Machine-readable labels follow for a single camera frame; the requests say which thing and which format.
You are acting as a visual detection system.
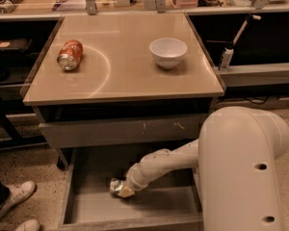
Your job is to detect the open middle drawer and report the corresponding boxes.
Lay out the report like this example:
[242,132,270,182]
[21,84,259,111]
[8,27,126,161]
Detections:
[58,144,203,231]

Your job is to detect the grey drawer cabinet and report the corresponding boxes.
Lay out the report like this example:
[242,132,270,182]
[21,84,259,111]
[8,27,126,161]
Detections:
[19,13,226,231]

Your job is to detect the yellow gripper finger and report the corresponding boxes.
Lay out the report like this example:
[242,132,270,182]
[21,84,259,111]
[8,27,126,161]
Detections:
[118,185,135,198]

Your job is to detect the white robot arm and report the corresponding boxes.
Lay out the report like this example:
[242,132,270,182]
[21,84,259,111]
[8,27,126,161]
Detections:
[117,107,289,231]

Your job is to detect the white sneaker lower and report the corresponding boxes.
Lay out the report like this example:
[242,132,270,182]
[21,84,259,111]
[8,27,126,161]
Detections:
[14,219,40,231]

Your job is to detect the closed top drawer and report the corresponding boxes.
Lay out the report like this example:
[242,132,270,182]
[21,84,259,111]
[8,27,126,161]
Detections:
[39,114,206,148]

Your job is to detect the white sneaker upper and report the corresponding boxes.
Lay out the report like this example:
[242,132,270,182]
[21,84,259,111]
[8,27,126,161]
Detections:
[0,181,37,218]

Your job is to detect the white sneaker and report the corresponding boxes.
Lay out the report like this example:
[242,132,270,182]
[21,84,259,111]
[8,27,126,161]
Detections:
[14,219,40,231]
[0,181,37,218]

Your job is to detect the white bowl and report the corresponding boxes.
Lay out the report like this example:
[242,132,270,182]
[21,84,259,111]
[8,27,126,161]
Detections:
[149,38,188,69]

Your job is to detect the orange soda can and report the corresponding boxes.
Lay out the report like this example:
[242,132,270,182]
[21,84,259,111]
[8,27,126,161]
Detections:
[57,39,83,71]

